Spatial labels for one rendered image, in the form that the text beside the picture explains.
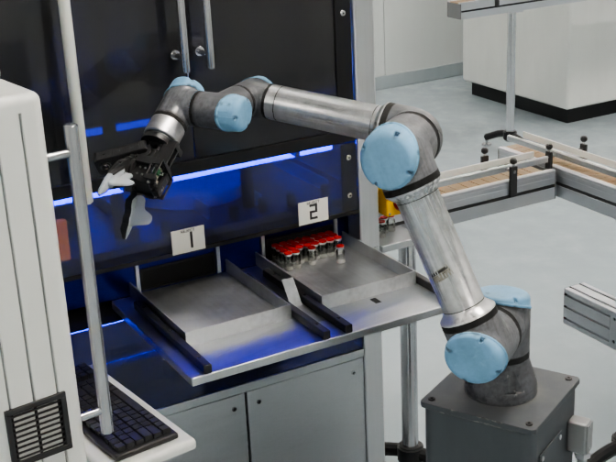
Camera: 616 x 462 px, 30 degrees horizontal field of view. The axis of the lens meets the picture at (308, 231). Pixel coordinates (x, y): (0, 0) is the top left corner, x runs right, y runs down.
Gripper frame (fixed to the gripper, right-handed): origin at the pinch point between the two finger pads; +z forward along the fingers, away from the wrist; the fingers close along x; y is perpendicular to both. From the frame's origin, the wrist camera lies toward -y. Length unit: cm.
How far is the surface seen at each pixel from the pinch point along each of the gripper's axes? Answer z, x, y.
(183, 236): -22.3, 40.3, -6.1
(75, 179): 8.6, -25.8, 7.9
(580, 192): -100, 104, 69
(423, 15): -466, 427, -134
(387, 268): -40, 66, 35
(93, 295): 20.7, -7.6, 10.3
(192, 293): -15, 53, -4
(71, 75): -26.9, -8.1, -19.5
